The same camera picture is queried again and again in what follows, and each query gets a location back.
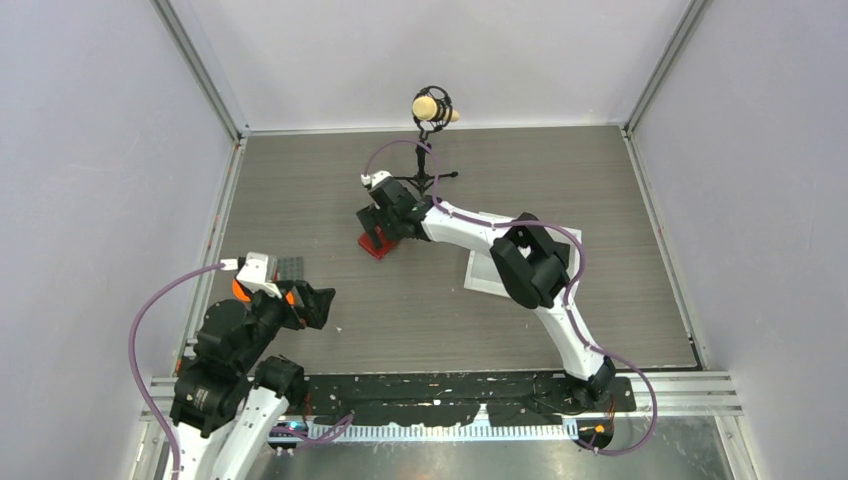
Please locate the grey studded baseplate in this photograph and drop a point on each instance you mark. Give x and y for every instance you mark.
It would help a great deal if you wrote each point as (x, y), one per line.
(291, 268)

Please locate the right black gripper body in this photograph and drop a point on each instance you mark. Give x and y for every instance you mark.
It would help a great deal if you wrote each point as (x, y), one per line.
(390, 221)

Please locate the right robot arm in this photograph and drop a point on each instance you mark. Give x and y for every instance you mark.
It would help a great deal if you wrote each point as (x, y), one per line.
(536, 271)

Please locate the red card holder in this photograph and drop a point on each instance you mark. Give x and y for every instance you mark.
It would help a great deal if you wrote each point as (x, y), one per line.
(376, 251)

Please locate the orange curved plastic piece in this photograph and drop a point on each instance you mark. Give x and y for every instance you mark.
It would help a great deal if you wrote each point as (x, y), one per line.
(240, 292)

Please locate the white two-compartment tray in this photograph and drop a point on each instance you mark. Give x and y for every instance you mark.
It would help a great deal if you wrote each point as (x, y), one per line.
(481, 272)

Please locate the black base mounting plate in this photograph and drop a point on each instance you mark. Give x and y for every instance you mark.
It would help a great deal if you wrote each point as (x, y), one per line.
(520, 398)

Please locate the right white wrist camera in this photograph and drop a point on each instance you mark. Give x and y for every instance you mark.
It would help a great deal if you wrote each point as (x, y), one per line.
(371, 180)

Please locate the beige microphone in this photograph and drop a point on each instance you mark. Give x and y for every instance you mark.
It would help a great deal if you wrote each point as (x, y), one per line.
(434, 110)

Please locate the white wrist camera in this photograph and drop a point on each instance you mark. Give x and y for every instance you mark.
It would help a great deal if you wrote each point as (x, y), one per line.
(259, 274)
(371, 180)

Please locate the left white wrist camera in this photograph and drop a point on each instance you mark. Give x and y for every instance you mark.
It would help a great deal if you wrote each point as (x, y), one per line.
(259, 274)

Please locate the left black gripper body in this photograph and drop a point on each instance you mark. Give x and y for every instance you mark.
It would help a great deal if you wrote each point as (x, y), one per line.
(273, 312)

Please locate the black microphone tripod stand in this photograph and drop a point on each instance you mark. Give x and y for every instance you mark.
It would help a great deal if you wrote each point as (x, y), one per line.
(421, 180)

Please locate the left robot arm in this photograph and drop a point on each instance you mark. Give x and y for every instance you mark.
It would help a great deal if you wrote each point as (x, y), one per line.
(230, 395)

